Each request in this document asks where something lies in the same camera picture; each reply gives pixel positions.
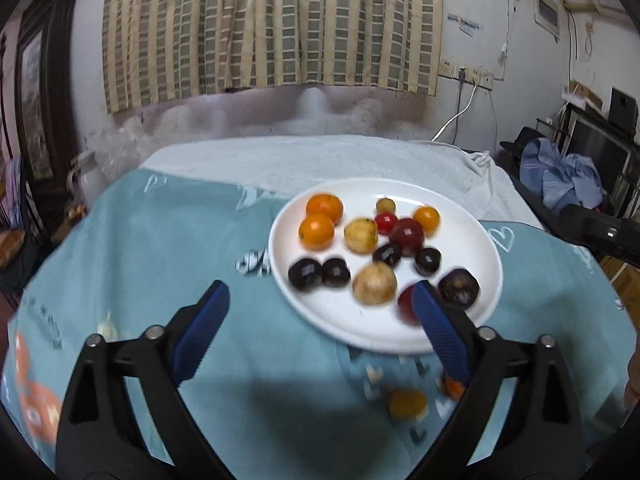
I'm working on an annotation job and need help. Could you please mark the small orange kumquat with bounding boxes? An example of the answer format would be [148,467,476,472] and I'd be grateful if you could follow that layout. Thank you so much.
[412,206,440,236]

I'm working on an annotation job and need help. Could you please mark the teal heart-print blanket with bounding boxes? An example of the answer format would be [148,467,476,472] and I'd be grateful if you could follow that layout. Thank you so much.
[1,169,639,479]

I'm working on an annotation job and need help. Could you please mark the yellow spotted longan fruit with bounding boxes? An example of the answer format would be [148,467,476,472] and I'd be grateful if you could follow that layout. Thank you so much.
[344,218,378,255]

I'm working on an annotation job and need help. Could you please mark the dark framed mirror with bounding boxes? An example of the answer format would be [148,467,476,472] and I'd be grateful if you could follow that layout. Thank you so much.
[14,0,78,195]

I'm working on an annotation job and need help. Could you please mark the white towel cloth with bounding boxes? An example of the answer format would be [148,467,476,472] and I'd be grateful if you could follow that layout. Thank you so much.
[142,136,541,229]

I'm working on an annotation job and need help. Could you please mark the red cherry tomato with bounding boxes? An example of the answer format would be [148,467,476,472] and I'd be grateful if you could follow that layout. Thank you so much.
[374,211,398,236]

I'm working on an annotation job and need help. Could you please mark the small orange tangerine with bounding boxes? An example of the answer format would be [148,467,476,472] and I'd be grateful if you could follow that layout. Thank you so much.
[298,214,335,252]

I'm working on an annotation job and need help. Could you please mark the white kettle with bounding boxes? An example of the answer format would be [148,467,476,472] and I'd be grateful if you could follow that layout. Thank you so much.
[67,151,110,210]

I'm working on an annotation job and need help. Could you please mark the brown spotted pear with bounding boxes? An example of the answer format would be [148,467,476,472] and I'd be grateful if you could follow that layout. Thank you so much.
[352,262,397,307]

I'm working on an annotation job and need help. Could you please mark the blue clothes pile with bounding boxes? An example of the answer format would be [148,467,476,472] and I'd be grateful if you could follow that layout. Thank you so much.
[518,138,605,214]

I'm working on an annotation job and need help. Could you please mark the dark purple mangosteen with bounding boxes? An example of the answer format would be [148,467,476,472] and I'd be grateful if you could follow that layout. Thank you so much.
[437,268,480,310]

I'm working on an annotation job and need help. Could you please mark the white round plate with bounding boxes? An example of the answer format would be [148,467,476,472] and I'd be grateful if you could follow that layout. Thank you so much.
[268,178,503,356]

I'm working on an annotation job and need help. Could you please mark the white power cable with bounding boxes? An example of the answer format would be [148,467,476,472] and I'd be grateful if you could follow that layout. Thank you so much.
[429,77,481,143]

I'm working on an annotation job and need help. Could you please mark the small dark plum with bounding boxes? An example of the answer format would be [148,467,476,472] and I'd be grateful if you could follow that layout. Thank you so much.
[372,243,402,269]

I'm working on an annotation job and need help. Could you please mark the small orange mandarin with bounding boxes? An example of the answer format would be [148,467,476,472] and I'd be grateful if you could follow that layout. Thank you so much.
[305,193,344,226]

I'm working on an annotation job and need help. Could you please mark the yellow-orange persimmon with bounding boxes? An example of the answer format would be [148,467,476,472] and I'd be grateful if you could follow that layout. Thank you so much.
[387,389,428,420]

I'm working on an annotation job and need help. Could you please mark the large orange tangerine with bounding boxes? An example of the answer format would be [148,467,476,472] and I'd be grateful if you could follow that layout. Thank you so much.
[442,375,466,401]

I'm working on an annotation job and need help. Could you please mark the dark purple plum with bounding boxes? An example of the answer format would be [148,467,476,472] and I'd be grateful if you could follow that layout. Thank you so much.
[414,247,442,276]

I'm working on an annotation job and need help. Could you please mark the striped checked curtain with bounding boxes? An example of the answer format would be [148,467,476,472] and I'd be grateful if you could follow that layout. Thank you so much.
[102,0,442,114]

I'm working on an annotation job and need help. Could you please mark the white power strip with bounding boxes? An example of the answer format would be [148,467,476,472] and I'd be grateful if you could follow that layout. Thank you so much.
[438,58,494,91]

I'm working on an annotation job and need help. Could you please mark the yellow-green round fruit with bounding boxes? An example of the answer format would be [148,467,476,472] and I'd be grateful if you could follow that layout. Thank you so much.
[375,197,396,214]

